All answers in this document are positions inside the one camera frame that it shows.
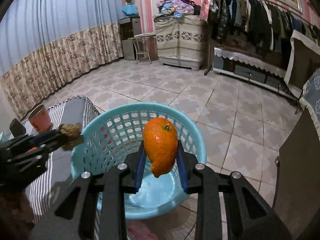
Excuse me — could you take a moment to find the grey water dispenser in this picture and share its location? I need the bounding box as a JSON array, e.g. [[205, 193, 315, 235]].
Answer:
[[119, 16, 142, 60]]

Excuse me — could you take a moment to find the pink metal mug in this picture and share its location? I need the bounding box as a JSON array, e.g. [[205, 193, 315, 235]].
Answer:
[[28, 105, 52, 133]]

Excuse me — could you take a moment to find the cloth-covered cabinet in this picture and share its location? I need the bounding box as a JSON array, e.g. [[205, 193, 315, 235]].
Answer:
[[153, 15, 208, 71]]

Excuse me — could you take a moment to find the light blue plastic basket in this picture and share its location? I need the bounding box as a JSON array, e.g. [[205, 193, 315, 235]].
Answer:
[[71, 102, 207, 219]]

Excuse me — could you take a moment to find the blue and floral curtain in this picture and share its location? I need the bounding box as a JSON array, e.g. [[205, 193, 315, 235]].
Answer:
[[1, 0, 123, 118]]

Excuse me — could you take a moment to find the black cylinder container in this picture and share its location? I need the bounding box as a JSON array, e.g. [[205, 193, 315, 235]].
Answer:
[[9, 118, 26, 138]]

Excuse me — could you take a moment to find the potted plant blue wrap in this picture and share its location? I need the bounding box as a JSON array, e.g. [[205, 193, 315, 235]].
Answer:
[[121, 0, 139, 17]]

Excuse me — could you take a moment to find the low bench with lace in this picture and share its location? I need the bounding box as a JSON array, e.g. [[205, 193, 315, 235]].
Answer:
[[212, 47, 302, 100]]

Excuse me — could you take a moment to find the small folding stool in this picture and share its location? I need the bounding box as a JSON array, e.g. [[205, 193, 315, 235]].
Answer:
[[129, 33, 156, 64]]

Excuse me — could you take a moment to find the orange peel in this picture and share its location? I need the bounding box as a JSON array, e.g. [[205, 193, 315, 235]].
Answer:
[[143, 117, 178, 178]]

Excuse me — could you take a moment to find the blue floral fringed cloth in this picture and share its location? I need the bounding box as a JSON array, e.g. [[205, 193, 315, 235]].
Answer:
[[299, 68, 320, 137]]

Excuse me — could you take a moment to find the pile of colourful clothes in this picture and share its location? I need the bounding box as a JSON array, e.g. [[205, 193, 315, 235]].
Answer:
[[157, 0, 201, 18]]

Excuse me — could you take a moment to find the dark wooden cabinet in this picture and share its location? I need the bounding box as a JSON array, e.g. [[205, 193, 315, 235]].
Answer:
[[273, 110, 320, 239]]

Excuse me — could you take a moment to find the clothes rack with garments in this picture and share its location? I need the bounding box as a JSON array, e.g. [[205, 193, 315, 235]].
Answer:
[[200, 0, 319, 56]]

